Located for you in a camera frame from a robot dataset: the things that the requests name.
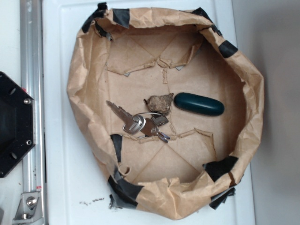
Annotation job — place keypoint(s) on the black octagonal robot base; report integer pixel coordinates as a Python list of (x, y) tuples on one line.
[(16, 124)]

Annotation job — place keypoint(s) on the small dark key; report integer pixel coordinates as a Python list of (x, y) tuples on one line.
[(159, 120)]

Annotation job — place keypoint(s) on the brown rock chunk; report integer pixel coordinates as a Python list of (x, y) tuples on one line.
[(159, 104)]

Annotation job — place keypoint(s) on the short silver key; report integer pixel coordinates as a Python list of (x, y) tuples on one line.
[(151, 129)]

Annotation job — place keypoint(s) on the brown paper bag bin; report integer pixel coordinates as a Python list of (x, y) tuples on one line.
[(127, 55)]

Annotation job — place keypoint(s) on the long silver key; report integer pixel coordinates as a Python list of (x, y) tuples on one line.
[(132, 124)]

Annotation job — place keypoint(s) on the white plastic tray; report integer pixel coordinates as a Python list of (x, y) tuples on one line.
[(77, 191)]

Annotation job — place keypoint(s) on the aluminium extrusion rail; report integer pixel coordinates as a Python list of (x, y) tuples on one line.
[(34, 165)]

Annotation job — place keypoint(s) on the metal corner bracket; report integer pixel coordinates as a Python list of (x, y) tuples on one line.
[(29, 209)]

